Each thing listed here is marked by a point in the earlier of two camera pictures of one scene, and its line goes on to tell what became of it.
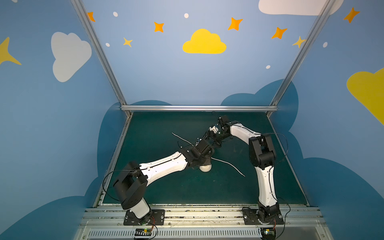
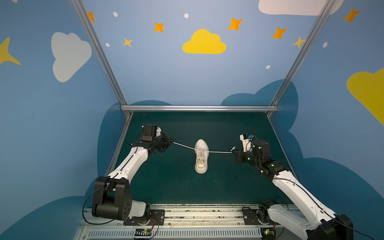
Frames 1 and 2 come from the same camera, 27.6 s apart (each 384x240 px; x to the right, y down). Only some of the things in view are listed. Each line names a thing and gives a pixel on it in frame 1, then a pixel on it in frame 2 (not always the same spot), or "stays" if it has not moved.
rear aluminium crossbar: (199, 108) stays
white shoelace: (223, 161) -> (207, 151)
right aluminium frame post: (326, 7) stays
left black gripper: (205, 148) -> (163, 143)
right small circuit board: (268, 233) stays
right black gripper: (212, 133) -> (240, 154)
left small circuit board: (143, 232) stays
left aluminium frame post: (102, 53) stays
